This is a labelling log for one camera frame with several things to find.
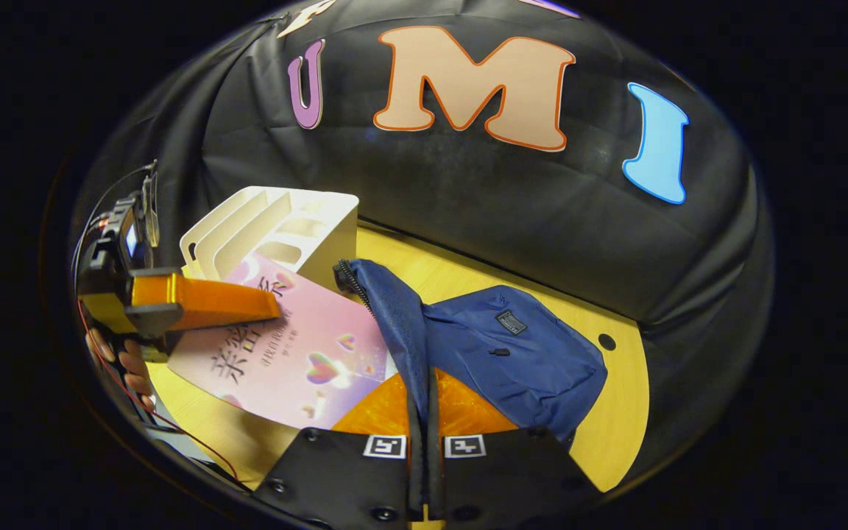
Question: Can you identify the blue schoolbag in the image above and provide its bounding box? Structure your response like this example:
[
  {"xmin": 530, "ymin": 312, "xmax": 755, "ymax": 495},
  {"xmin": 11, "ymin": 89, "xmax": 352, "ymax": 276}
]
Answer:
[{"xmin": 332, "ymin": 258, "xmax": 609, "ymax": 451}]

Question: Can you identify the black backdrop cloth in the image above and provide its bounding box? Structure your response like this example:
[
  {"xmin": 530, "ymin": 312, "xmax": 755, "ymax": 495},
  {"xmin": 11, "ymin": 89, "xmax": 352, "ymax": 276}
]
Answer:
[{"xmin": 71, "ymin": 0, "xmax": 774, "ymax": 479}]

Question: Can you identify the pink cover book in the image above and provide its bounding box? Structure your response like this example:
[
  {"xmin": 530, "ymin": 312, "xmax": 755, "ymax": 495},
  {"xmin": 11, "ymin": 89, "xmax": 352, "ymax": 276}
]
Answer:
[{"xmin": 166, "ymin": 252, "xmax": 399, "ymax": 431}]

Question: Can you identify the white plastic bookshelf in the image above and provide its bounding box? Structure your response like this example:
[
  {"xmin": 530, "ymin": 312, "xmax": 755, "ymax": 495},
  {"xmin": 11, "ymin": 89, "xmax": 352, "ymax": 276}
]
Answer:
[{"xmin": 179, "ymin": 185, "xmax": 360, "ymax": 295}]

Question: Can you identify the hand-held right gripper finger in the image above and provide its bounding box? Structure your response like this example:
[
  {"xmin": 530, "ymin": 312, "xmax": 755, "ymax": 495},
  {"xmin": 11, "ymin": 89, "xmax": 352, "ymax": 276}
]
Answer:
[
  {"xmin": 253, "ymin": 372, "xmax": 425, "ymax": 525},
  {"xmin": 424, "ymin": 368, "xmax": 605, "ymax": 527}
]

